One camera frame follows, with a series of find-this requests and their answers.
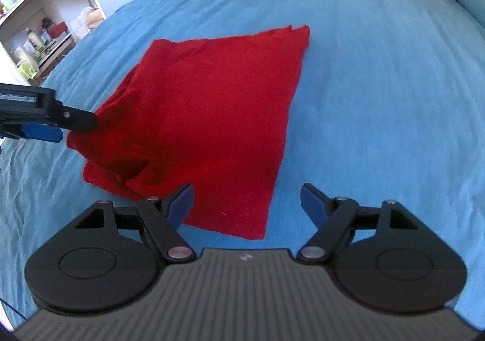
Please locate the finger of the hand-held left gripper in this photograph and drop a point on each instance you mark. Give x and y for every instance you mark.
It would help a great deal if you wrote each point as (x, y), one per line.
(81, 120)
(41, 132)

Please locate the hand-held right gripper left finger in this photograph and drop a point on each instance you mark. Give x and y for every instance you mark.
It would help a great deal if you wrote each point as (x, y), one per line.
(181, 204)

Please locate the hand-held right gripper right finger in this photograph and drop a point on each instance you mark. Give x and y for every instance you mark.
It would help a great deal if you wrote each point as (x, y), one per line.
(313, 204)

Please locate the red long-sleeved sweater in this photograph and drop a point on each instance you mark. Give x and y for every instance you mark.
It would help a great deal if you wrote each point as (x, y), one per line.
(212, 117)

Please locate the green plastic packet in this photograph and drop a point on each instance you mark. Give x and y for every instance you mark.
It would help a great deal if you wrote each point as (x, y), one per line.
(27, 69)

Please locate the red box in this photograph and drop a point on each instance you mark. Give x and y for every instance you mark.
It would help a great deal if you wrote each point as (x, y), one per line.
(57, 29)

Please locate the white open shelf unit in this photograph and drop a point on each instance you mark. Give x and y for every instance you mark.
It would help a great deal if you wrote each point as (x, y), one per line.
(41, 19)

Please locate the white plastic bag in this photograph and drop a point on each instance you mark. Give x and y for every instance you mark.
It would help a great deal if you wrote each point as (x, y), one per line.
(80, 21)

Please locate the beige cloth bag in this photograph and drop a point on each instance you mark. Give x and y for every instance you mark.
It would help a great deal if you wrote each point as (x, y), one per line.
(94, 17)

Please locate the bed with blue sheet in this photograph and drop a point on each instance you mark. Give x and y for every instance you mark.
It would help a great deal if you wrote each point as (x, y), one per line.
(379, 106)

